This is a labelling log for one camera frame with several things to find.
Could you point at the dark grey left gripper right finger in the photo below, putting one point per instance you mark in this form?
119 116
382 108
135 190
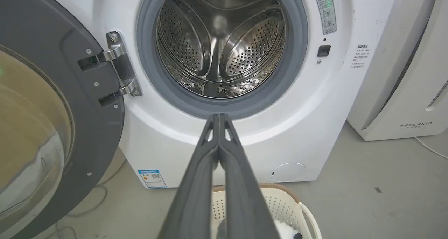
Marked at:
245 204

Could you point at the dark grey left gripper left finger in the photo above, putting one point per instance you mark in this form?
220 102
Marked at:
190 204

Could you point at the grey washing machine door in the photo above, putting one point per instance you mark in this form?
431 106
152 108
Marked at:
45 109

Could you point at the white perforated laundry basket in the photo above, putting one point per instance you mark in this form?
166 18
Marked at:
285 207

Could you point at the white front-load washing machine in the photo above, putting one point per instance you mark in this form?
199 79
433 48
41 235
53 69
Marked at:
308 102

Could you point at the white air purifier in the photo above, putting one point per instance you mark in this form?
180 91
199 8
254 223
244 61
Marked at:
406 67

